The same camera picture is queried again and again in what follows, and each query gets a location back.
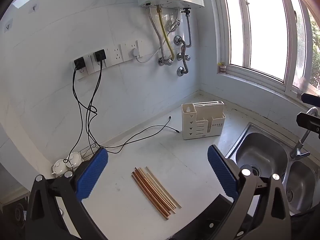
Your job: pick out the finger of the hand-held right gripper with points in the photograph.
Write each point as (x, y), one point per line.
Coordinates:
(311, 98)
(310, 123)

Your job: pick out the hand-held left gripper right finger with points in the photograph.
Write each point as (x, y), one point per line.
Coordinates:
(221, 170)

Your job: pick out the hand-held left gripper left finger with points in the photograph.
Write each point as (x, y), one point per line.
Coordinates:
(96, 170)

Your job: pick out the cream plastic utensil holder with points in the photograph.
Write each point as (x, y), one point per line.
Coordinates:
(200, 130)

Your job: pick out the pile of wooden chopsticks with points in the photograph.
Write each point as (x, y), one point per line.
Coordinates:
(155, 192)

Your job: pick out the chrome faucet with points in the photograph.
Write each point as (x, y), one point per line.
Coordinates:
(300, 145)

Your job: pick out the white ceramic jar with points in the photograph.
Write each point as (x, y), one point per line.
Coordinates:
(75, 158)
(59, 167)

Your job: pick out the stainless steel double sink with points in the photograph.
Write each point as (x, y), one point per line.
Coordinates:
(262, 150)

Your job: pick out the black gas stove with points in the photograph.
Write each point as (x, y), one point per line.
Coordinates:
(17, 212)

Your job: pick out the small yellow capped bottle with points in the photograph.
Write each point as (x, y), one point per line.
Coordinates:
(222, 68)

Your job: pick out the black charger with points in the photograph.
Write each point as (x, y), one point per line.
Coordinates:
(79, 62)
(100, 54)

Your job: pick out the chrome angle valve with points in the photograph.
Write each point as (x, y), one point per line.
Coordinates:
(182, 57)
(161, 61)

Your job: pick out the white window frame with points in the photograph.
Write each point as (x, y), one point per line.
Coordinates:
(246, 30)

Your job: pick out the chrome wall flange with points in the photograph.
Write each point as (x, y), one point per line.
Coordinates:
(180, 71)
(177, 40)

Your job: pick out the row of white wall sockets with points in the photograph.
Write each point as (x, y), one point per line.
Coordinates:
(113, 55)

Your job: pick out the round wall flange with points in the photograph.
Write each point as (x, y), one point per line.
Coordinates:
(170, 61)

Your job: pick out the clear adhesive wall hook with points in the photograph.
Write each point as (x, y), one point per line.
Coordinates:
(8, 26)
(34, 7)

